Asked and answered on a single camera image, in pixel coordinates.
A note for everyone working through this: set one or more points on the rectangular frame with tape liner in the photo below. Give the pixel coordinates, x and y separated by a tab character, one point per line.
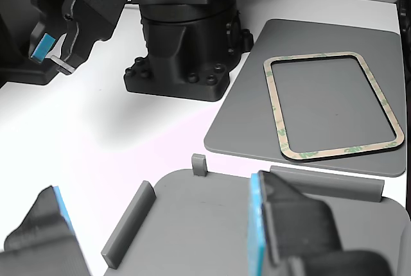
273	96

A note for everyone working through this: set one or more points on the camera gripper finger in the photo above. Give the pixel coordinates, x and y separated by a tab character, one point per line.
289	234
38	231

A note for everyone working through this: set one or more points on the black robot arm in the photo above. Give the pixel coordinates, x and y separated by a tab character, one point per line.
180	48

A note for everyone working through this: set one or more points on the black stand foot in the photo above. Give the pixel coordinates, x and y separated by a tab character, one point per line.
25	75

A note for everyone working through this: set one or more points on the black upright object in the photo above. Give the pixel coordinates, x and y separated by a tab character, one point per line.
405	16

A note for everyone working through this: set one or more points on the flat grey plate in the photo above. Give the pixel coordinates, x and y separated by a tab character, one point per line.
321	102

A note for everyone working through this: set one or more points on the grey holder plate with rails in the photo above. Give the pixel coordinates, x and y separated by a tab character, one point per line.
199	224

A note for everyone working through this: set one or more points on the robot gripper curved finger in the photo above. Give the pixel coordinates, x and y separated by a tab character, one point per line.
73	32

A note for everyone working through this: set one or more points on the robot gripper blue-padded finger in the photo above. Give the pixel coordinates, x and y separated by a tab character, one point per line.
43	48

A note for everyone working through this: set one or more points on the robot arm black gripper body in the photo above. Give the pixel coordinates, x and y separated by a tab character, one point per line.
99	13

